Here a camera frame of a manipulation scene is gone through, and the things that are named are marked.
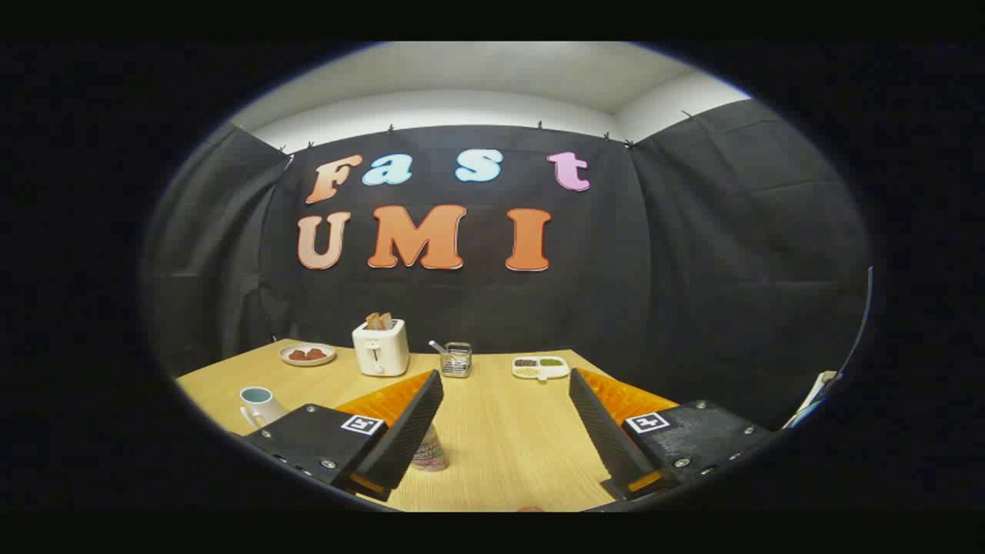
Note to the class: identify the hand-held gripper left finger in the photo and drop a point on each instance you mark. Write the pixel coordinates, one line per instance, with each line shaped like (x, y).
(408, 431)

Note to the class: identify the silver juice bottle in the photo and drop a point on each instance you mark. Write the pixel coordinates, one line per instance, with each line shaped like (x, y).
(431, 454)

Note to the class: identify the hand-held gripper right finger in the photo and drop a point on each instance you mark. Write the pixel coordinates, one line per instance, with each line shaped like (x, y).
(604, 431)

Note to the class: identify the white cup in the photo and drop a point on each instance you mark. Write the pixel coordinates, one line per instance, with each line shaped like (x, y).
(260, 406)

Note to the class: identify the white divided dish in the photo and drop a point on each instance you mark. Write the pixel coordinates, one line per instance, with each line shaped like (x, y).
(541, 375)

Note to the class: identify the wooden table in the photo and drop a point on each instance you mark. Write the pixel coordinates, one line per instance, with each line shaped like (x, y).
(508, 431)

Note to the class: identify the small white plate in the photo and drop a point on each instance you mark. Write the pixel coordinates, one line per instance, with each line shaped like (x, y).
(308, 362)

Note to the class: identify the white utensil in holder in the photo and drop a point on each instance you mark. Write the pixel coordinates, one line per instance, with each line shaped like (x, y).
(437, 347)

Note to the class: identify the white toaster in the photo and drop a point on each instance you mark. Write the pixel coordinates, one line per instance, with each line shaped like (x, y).
(381, 354)

